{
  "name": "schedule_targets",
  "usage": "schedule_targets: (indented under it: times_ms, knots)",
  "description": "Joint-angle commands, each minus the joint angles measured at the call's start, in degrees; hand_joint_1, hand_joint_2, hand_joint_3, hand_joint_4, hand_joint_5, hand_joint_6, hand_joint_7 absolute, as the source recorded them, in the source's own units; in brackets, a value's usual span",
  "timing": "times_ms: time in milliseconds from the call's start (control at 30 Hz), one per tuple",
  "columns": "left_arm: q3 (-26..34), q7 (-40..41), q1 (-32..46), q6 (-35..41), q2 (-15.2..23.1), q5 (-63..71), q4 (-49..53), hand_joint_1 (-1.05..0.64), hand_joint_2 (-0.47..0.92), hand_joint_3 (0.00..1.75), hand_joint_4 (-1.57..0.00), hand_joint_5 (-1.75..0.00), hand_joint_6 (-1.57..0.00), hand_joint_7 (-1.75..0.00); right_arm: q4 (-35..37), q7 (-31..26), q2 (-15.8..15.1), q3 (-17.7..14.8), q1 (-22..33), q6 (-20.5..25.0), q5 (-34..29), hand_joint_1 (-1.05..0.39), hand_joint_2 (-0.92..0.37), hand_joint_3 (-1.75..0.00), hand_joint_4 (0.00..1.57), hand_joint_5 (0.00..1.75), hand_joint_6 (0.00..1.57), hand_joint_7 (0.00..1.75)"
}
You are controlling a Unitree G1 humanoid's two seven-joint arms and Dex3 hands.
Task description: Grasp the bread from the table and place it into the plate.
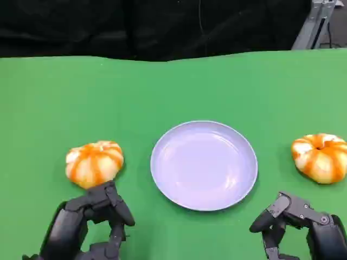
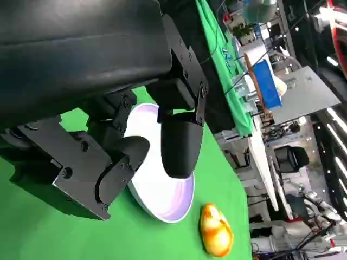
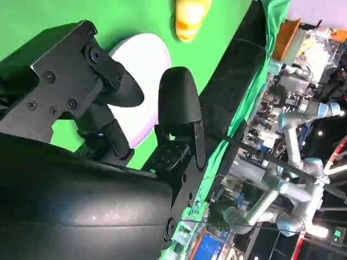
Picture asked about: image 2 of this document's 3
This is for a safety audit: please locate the orange and white toy bread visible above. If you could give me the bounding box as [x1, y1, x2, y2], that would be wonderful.
[199, 203, 235, 257]

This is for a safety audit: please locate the white desk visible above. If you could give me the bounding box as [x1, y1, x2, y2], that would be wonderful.
[243, 40, 280, 212]

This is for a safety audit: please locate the grey board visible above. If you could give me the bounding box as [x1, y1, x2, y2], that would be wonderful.
[271, 64, 342, 125]

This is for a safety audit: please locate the green table cloth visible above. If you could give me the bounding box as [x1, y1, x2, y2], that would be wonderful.
[0, 86, 253, 260]

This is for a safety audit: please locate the brown wooden board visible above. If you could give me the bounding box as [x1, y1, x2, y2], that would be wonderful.
[243, 53, 269, 114]

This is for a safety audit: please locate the blue box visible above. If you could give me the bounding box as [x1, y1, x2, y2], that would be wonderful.
[252, 59, 282, 109]

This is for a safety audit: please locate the lilac plate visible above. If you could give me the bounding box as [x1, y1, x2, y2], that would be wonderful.
[123, 102, 196, 224]

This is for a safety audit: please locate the potted green plant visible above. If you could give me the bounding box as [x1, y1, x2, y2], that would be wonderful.
[233, 23, 257, 46]

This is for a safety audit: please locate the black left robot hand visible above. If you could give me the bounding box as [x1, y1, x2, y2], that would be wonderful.
[0, 0, 209, 222]

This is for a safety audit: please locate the black office chair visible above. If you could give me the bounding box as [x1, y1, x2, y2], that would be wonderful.
[273, 145, 310, 174]

